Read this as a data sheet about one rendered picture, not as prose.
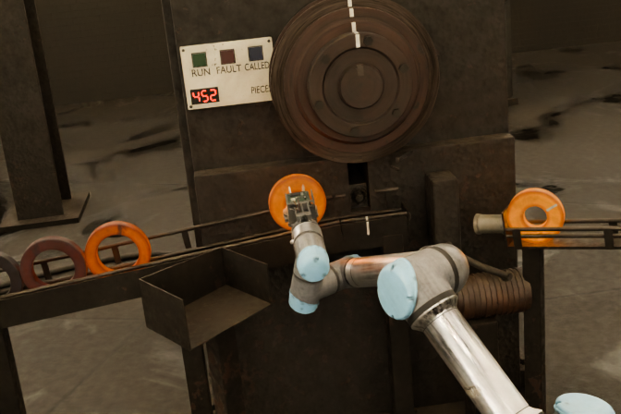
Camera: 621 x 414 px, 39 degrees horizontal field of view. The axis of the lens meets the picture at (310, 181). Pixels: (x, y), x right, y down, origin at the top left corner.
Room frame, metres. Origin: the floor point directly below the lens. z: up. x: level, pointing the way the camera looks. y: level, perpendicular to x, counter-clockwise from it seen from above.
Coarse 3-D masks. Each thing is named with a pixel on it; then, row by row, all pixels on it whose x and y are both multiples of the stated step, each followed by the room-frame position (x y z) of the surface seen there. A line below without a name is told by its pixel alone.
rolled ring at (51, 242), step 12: (36, 240) 2.31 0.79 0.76; (48, 240) 2.29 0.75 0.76; (60, 240) 2.29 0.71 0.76; (24, 252) 2.29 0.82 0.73; (36, 252) 2.28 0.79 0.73; (72, 252) 2.29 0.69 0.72; (24, 264) 2.28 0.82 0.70; (84, 264) 2.30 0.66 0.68; (24, 276) 2.28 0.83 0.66; (36, 276) 2.31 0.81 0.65
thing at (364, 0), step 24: (336, 0) 2.35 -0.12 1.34; (360, 0) 2.35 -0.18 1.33; (384, 0) 2.36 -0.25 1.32; (408, 24) 2.36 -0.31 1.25; (288, 48) 2.33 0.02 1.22; (432, 48) 2.37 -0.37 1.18; (432, 72) 2.37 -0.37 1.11; (432, 96) 2.37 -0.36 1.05; (288, 120) 2.33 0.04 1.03; (312, 144) 2.34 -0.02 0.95
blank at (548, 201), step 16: (528, 192) 2.25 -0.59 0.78; (544, 192) 2.23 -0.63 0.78; (512, 208) 2.26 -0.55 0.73; (544, 208) 2.23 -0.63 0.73; (560, 208) 2.21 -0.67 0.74; (512, 224) 2.26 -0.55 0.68; (528, 224) 2.26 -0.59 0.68; (544, 224) 2.23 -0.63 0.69; (560, 224) 2.21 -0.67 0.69; (528, 240) 2.25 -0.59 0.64; (544, 240) 2.23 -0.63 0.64
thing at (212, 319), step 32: (224, 256) 2.20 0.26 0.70; (160, 288) 1.97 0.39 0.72; (192, 288) 2.14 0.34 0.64; (224, 288) 2.19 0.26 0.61; (256, 288) 2.10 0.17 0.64; (160, 320) 1.99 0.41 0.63; (192, 320) 2.04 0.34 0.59; (224, 320) 2.01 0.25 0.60; (224, 352) 2.04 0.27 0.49; (224, 384) 2.03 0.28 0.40
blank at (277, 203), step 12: (288, 180) 2.21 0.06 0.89; (300, 180) 2.21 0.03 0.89; (312, 180) 2.21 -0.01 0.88; (276, 192) 2.20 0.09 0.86; (288, 192) 2.20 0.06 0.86; (312, 192) 2.21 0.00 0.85; (276, 204) 2.20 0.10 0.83; (324, 204) 2.21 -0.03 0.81; (276, 216) 2.20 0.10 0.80; (288, 228) 2.20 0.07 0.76
